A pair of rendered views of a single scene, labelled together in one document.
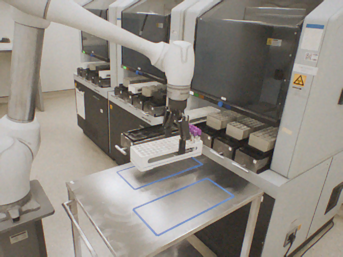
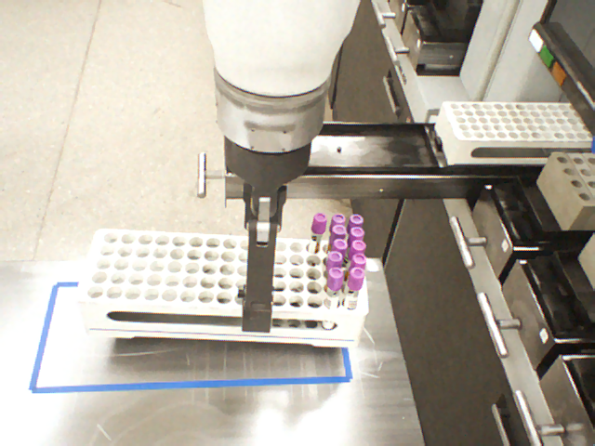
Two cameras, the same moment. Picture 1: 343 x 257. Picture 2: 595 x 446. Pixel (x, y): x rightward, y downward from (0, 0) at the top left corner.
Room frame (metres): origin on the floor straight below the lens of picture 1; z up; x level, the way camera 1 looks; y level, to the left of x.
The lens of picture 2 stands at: (0.70, -0.24, 1.43)
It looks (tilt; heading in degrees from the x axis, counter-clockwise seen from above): 47 degrees down; 29
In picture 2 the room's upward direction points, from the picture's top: 7 degrees clockwise
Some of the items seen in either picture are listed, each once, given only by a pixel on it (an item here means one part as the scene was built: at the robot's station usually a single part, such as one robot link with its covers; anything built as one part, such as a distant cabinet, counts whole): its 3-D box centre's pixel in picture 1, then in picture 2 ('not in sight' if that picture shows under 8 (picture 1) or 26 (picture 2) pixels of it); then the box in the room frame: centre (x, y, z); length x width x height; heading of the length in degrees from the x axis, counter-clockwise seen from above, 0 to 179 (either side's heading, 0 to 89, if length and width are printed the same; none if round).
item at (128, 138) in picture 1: (174, 130); (416, 161); (1.49, -0.02, 0.78); 0.73 x 0.14 x 0.09; 129
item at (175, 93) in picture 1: (178, 91); (271, 97); (1.04, -0.02, 1.14); 0.09 x 0.09 x 0.06
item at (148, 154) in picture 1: (167, 150); (227, 287); (1.02, 0.01, 0.89); 0.30 x 0.10 x 0.06; 124
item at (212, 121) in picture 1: (214, 122); (564, 192); (1.48, -0.25, 0.85); 0.12 x 0.02 x 0.06; 40
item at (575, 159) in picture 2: (217, 122); (580, 193); (1.49, -0.26, 0.85); 0.12 x 0.02 x 0.06; 39
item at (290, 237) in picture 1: (292, 237); not in sight; (1.21, -0.72, 0.29); 0.11 x 0.03 x 0.10; 129
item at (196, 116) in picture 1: (198, 116); (532, 136); (1.61, -0.16, 0.83); 0.30 x 0.10 x 0.06; 129
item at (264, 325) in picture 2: (181, 146); (257, 309); (1.00, -0.05, 0.92); 0.03 x 0.01 x 0.07; 124
